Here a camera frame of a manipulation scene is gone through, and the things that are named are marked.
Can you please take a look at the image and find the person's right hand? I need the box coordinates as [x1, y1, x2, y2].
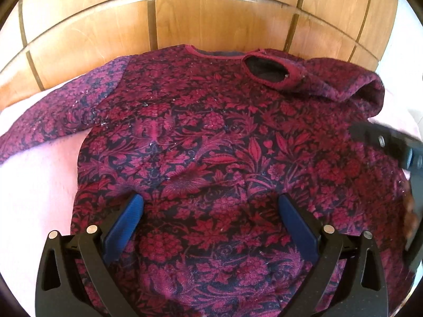
[404, 189, 418, 242]

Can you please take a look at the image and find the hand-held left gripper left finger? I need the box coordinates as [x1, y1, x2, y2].
[35, 193, 145, 317]

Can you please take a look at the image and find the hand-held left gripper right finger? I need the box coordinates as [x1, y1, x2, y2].
[278, 193, 389, 317]

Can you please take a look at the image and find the red floral knit sweater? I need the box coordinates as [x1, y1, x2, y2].
[0, 44, 417, 317]

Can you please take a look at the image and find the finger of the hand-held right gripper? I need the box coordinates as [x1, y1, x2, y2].
[350, 122, 423, 179]

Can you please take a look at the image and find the pink blanket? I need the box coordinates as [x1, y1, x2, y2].
[0, 82, 423, 317]

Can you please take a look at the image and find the wooden panelled headboard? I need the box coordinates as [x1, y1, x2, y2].
[0, 0, 401, 113]

